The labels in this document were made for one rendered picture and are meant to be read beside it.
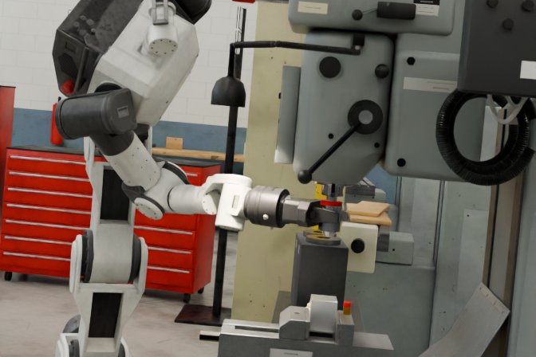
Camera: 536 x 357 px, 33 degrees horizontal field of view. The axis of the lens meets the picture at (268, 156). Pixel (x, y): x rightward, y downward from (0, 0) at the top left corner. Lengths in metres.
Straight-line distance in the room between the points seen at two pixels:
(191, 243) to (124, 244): 4.08
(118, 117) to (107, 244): 0.52
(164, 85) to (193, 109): 8.93
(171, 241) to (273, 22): 3.16
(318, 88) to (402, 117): 0.18
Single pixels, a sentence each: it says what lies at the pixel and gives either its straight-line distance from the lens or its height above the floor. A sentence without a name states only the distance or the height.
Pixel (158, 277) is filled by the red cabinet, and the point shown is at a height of 0.17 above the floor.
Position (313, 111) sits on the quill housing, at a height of 1.46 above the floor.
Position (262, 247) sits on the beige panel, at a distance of 3.72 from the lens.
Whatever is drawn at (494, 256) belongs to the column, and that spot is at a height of 1.17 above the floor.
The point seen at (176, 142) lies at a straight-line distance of 10.75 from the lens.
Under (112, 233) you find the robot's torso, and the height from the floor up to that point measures 1.09.
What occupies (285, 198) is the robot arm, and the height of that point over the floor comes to 1.26.
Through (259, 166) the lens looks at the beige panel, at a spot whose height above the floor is 1.22.
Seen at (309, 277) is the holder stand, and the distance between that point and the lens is 2.29.
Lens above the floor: 1.46
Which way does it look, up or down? 3 degrees down
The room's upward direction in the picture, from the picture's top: 5 degrees clockwise
